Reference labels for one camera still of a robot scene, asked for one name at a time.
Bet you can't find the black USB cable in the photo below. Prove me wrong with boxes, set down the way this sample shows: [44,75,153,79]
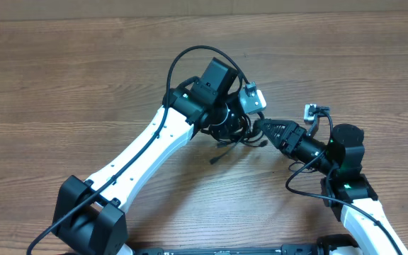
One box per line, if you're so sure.
[203,112,269,166]

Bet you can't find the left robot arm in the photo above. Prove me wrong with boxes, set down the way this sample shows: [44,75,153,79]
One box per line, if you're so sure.
[51,58,266,255]

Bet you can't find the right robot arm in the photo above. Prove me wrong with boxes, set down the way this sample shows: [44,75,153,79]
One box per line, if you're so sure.
[254,118,408,254]

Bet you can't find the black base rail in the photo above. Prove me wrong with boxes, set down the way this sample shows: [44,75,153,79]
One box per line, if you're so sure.
[133,244,329,255]

